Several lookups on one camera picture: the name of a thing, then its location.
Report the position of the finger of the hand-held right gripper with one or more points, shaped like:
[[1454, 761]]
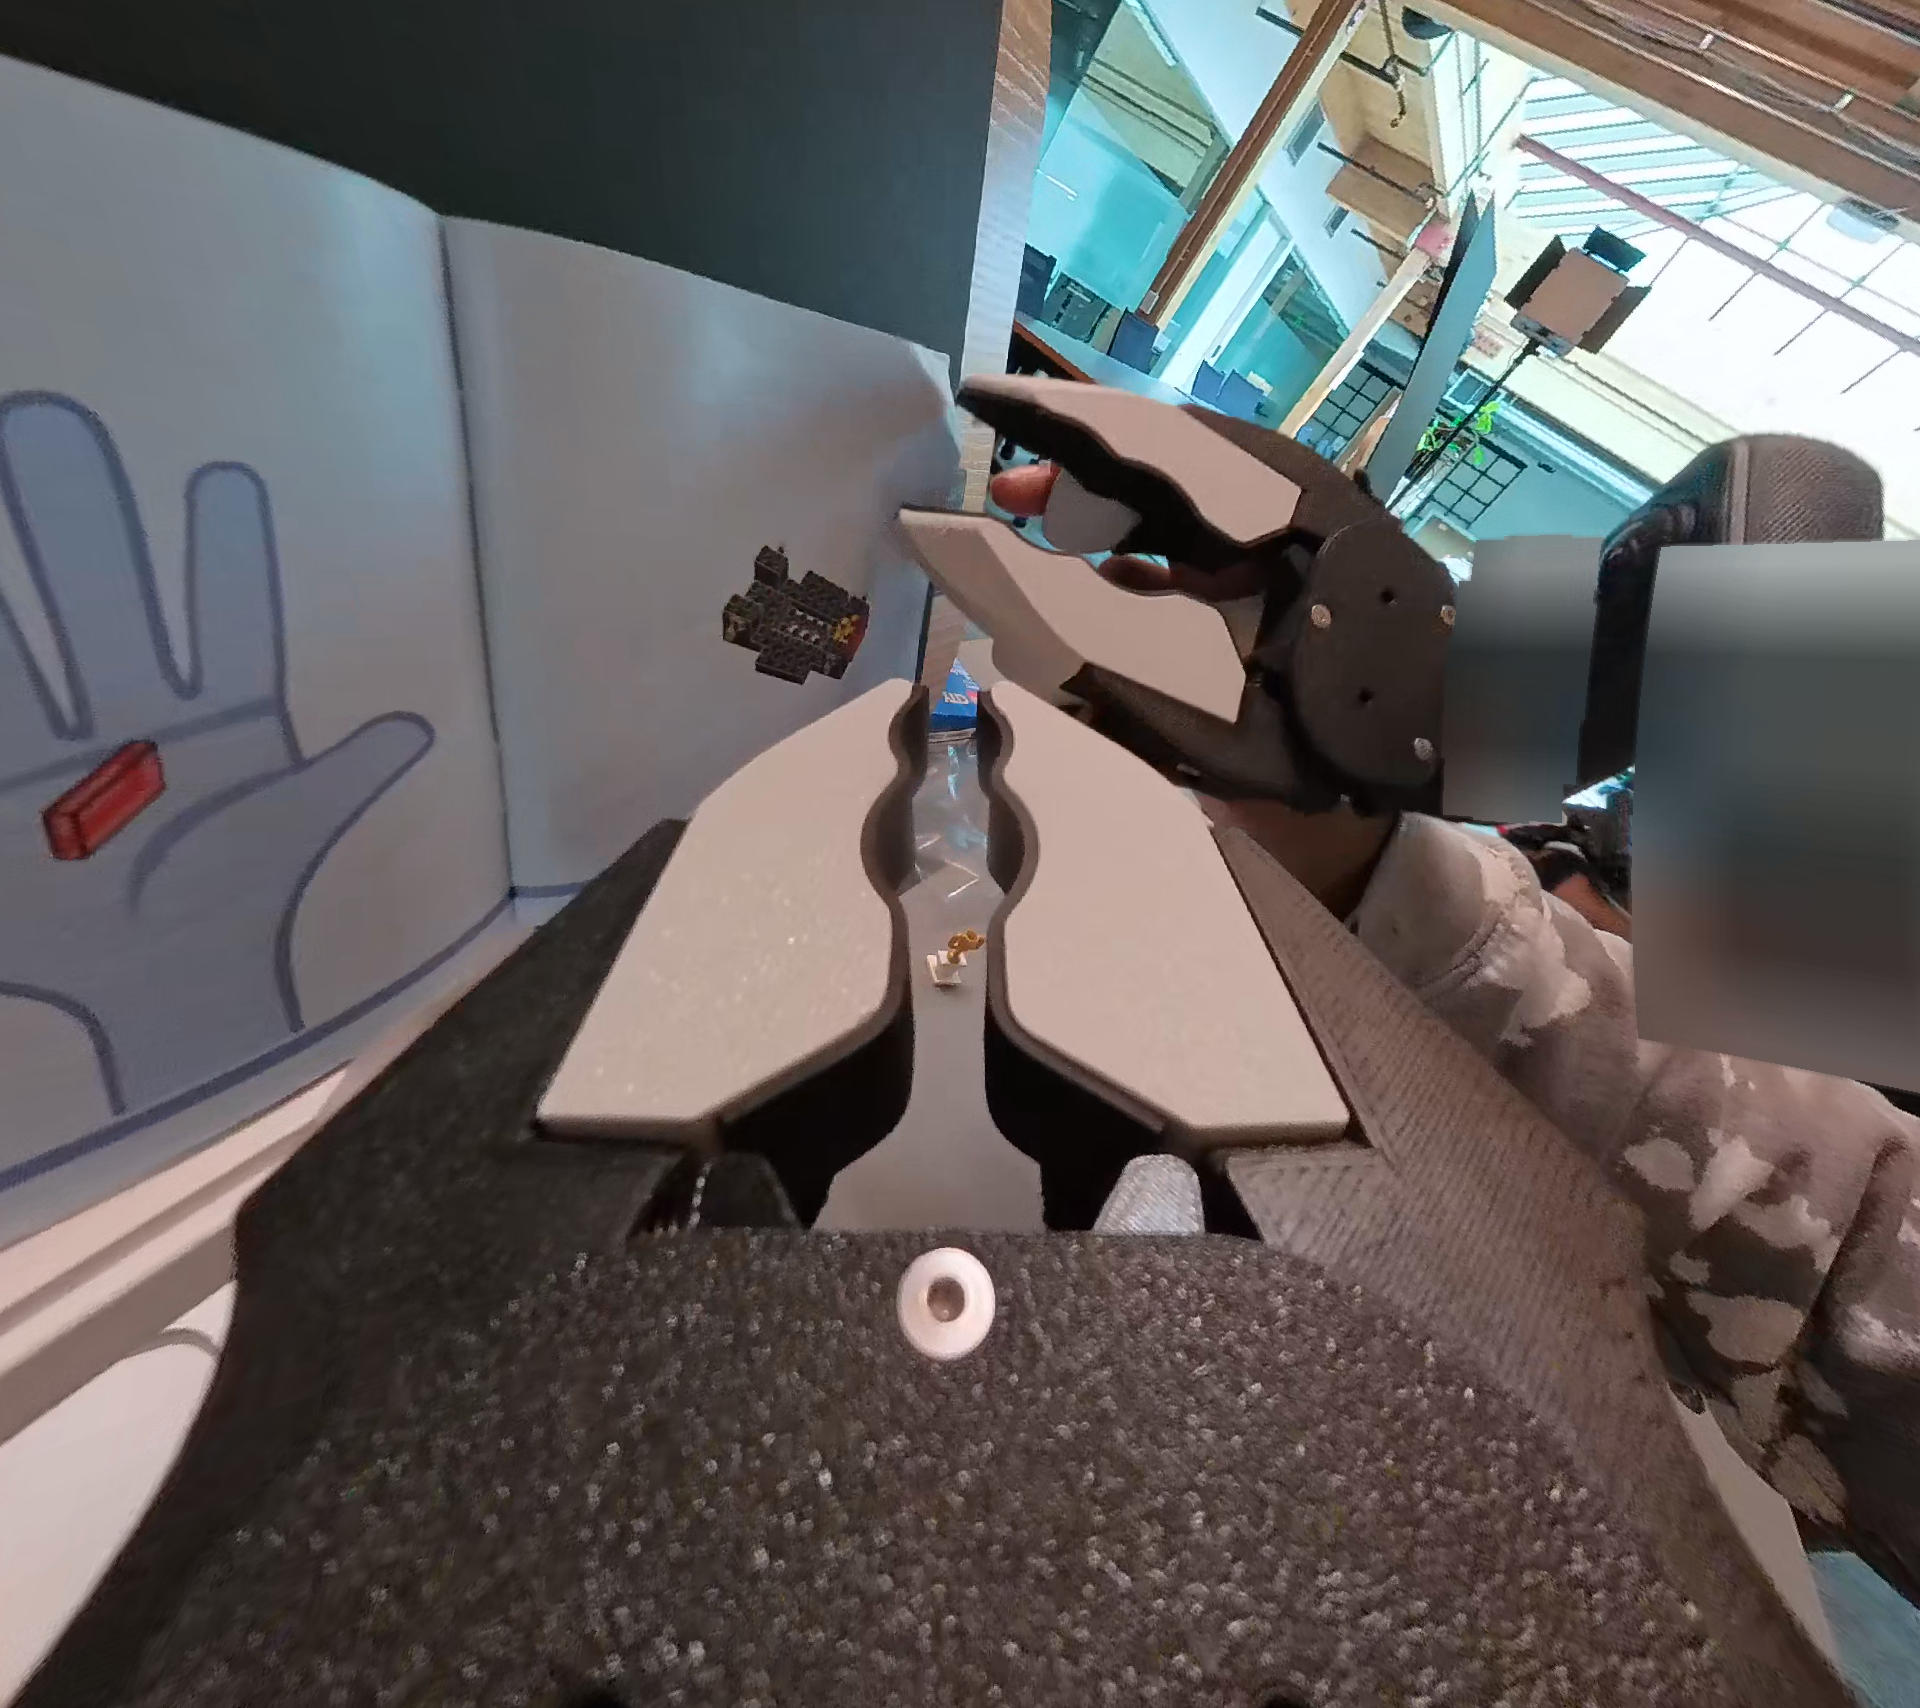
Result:
[[1096, 605], [1202, 454]]

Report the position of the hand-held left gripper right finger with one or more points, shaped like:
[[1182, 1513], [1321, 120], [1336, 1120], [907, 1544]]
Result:
[[1171, 990]]

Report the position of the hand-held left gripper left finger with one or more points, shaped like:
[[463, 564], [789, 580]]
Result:
[[722, 990]]

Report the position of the small gold lego piece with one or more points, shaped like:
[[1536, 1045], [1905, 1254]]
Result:
[[955, 954]]

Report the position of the lego instruction booklet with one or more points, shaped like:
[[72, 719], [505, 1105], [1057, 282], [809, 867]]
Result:
[[302, 540]]

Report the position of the blue lego box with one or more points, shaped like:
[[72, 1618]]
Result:
[[959, 691]]

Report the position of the person's right hand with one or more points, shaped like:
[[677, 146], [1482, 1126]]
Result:
[[1136, 575]]

